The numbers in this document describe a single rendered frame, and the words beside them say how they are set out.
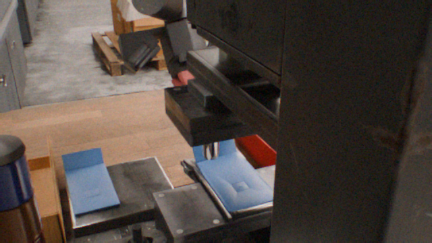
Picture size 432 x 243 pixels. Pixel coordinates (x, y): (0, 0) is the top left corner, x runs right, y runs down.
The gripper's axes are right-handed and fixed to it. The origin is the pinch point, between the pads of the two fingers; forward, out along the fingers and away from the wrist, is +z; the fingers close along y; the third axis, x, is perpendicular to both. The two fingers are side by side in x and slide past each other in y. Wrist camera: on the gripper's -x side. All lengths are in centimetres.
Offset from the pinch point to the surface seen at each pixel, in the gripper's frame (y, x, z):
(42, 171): -20.6, -27.7, 3.1
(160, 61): -333, 68, -66
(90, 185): -10.5, -20.1, 7.2
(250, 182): 8.3, 1.4, 11.8
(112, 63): -329, 23, -73
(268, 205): 13.4, 1.3, 14.6
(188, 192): 6.4, -7.3, 10.8
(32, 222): 31.6, -24.2, 5.7
